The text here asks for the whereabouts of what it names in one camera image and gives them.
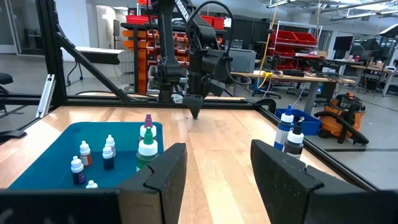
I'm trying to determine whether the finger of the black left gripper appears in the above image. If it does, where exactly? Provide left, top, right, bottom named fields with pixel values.
left=194, top=93, right=205, bottom=120
left=182, top=93, right=196, bottom=120

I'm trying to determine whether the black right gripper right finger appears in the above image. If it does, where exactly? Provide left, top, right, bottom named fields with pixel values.
left=250, top=139, right=368, bottom=224

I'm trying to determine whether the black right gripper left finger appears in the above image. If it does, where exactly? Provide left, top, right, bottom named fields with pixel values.
left=118, top=142, right=188, bottom=224

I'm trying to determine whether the green-tipped food colouring bottle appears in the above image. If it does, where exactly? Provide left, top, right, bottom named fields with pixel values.
left=136, top=126, right=159, bottom=172

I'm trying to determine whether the purple-tipped food colouring bottle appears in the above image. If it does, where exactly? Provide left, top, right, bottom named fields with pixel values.
left=139, top=113, right=158, bottom=141

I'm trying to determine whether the blue-tipped food colouring bottle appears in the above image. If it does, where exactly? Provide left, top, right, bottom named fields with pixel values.
left=273, top=104, right=295, bottom=152

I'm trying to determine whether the small orange dropper bottle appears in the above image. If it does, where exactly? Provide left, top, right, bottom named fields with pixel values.
left=79, top=140, right=93, bottom=167

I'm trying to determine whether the black-tipped food colouring bottle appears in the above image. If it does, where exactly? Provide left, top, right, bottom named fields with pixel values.
left=283, top=116, right=305, bottom=160

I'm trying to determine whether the grey metal box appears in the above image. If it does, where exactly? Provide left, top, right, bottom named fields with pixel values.
left=228, top=48, right=257, bottom=74

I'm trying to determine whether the black shelf with orange drawers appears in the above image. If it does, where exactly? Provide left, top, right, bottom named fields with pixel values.
left=121, top=14, right=225, bottom=94

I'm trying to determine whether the blue plastic bin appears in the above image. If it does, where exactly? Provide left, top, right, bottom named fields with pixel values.
left=274, top=108, right=323, bottom=136

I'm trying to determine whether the orange shop vacuum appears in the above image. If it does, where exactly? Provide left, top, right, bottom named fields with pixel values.
left=313, top=91, right=371, bottom=146

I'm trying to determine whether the shelf with red bins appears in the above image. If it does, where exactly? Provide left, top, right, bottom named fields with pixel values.
left=269, top=20, right=324, bottom=71

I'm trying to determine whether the wooden workbench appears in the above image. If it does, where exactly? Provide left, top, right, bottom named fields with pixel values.
left=231, top=70, right=357, bottom=116

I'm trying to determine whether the white folding table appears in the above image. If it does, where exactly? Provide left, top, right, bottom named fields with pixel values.
left=60, top=46, right=134, bottom=86

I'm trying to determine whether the blue plastic tray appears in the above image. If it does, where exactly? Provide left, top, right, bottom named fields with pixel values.
left=8, top=121, right=165, bottom=190

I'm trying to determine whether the black monitor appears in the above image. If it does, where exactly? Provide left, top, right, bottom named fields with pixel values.
left=332, top=35, right=354, bottom=52

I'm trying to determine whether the silver aluminium extrusion piece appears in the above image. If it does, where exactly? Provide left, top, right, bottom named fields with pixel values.
left=35, top=73, right=57, bottom=119

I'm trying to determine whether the black stool seat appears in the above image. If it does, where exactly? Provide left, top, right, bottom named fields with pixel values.
left=0, top=72, right=14, bottom=113

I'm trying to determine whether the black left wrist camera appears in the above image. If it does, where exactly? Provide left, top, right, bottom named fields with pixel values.
left=206, top=77, right=227, bottom=97

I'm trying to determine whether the yellow hanging power cable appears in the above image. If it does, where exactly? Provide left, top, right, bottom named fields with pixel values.
left=256, top=0, right=280, bottom=90

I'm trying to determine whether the black aluminium table frame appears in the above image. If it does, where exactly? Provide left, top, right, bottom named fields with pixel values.
left=0, top=0, right=379, bottom=191

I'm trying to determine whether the black table edge bracket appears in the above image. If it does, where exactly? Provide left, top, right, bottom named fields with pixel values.
left=0, top=129, right=27, bottom=144

